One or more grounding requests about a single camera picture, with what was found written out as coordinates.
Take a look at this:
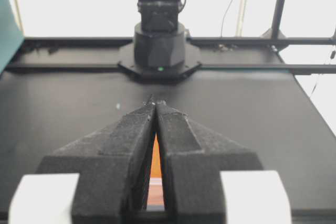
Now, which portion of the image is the black vertical frame post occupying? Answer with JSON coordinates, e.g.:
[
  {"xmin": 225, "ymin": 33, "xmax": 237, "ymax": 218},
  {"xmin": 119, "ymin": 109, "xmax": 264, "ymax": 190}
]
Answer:
[{"xmin": 261, "ymin": 0, "xmax": 285, "ymax": 39}]

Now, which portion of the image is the black cable at right edge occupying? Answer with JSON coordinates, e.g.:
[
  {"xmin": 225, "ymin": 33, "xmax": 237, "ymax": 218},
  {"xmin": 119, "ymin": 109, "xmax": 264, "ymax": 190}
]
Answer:
[{"xmin": 309, "ymin": 28, "xmax": 336, "ymax": 99}]

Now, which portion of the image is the orange towel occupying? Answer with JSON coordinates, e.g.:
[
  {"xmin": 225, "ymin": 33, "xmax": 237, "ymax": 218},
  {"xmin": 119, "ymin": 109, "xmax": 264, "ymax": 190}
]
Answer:
[{"xmin": 148, "ymin": 136, "xmax": 164, "ymax": 207}]

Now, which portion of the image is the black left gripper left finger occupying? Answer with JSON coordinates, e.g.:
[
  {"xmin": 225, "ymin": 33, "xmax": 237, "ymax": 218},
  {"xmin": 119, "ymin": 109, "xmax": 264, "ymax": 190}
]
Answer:
[{"xmin": 36, "ymin": 97, "xmax": 155, "ymax": 223}]

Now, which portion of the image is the black aluminium frame rail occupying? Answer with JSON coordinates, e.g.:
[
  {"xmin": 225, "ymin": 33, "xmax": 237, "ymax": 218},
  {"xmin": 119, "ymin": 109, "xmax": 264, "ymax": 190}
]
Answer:
[{"xmin": 5, "ymin": 37, "xmax": 335, "ymax": 79}]

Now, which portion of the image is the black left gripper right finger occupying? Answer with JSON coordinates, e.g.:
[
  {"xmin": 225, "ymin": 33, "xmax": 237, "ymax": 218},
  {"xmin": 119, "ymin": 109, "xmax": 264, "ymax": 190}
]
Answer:
[{"xmin": 156, "ymin": 101, "xmax": 263, "ymax": 223}]

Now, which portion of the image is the teal board panel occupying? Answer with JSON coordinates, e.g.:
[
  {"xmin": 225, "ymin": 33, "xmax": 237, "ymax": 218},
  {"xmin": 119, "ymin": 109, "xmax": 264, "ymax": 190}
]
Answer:
[{"xmin": 1, "ymin": 0, "xmax": 24, "ymax": 73}]

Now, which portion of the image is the thin black hanging cable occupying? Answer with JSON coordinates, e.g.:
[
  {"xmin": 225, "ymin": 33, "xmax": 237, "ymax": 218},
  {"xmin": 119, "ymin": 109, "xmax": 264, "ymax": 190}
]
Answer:
[{"xmin": 220, "ymin": 0, "xmax": 245, "ymax": 37}]

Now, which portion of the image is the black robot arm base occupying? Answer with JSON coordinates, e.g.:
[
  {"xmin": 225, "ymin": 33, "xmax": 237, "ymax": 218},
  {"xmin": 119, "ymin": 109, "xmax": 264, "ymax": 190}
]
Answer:
[{"xmin": 118, "ymin": 0, "xmax": 202, "ymax": 80}]

